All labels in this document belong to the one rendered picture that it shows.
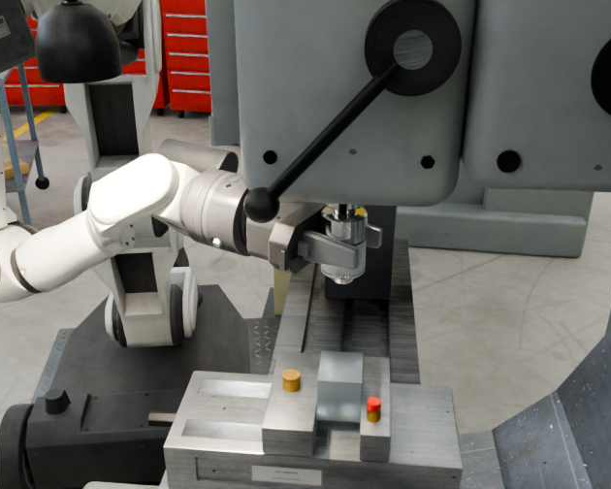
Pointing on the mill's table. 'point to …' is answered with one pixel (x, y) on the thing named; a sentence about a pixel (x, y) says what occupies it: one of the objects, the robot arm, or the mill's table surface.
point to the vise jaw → (292, 407)
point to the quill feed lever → (409, 47)
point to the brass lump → (291, 380)
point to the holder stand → (382, 274)
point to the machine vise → (363, 474)
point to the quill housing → (416, 174)
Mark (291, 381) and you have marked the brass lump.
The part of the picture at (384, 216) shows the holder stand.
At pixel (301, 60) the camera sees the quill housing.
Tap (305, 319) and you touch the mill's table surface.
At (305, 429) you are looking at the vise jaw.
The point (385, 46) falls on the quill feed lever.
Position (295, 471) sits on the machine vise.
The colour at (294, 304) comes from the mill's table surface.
